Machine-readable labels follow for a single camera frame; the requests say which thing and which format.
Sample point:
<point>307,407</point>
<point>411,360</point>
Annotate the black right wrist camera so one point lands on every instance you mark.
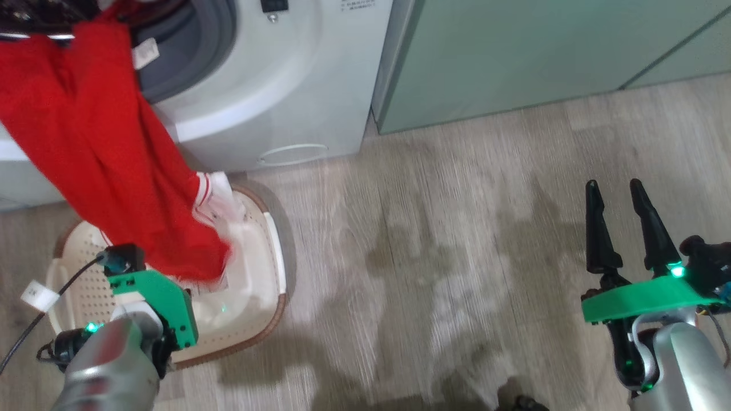
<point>708,262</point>

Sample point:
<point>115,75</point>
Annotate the pale green cabinet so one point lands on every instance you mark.
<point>514,51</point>

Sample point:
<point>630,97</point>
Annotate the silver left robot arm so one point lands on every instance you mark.
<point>108,371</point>

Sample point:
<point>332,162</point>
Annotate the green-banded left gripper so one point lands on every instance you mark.
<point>160,302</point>

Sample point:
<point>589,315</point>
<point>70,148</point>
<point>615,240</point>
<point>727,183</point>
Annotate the cream perforated laundry basket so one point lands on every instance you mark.
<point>251,274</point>

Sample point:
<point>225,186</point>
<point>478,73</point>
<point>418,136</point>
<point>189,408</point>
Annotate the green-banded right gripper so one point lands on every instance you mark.
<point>645,299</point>

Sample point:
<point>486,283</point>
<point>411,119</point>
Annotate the white front-load washing machine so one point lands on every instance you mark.
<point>274,85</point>

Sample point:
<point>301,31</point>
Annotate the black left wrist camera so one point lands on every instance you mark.
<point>123,260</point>

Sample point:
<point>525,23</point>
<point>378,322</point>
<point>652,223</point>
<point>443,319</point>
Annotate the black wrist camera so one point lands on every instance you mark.
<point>123,260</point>
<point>708,262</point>

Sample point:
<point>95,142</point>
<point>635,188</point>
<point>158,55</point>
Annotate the red and white garment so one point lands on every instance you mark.
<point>85,142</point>

